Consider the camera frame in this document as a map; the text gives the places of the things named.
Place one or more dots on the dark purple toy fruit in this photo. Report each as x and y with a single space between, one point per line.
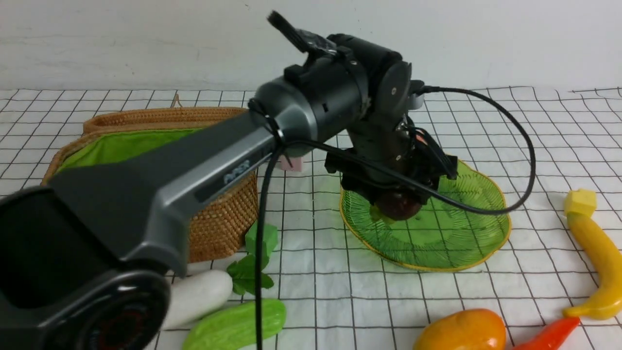
398 206

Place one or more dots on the orange toy carrot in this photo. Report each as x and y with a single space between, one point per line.
551 337

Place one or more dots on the green toy cucumber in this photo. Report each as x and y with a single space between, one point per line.
235 327

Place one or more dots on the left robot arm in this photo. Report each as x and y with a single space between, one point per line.
84 256

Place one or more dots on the yellow toy banana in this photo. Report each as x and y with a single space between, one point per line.
606 302

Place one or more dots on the woven rattan basket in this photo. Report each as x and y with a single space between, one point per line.
216 232

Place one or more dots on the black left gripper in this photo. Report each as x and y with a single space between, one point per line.
406 150

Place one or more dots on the pink foam cube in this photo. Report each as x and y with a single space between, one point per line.
291 164

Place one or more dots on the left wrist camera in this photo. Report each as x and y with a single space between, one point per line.
416 93

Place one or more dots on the green foam cube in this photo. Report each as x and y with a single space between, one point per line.
268 242

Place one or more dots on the orange toy mango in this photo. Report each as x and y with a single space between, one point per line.
472 329

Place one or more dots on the white toy radish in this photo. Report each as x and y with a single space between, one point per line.
206 292

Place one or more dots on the green glass leaf plate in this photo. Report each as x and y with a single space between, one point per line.
440 238

